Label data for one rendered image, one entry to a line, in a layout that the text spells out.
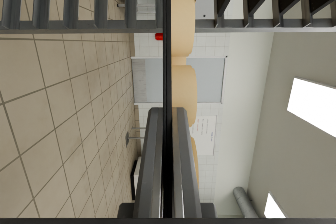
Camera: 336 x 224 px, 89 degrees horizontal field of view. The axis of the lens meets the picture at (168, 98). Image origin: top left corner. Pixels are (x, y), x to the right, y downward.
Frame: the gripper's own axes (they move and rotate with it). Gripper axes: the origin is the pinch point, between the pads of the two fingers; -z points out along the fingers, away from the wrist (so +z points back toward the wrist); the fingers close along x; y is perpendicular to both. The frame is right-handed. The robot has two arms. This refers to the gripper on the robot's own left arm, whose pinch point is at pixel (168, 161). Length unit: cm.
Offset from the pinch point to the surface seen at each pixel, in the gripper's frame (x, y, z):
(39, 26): -39, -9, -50
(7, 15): -48, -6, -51
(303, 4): 41, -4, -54
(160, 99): -17, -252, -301
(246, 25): 23, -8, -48
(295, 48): 220, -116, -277
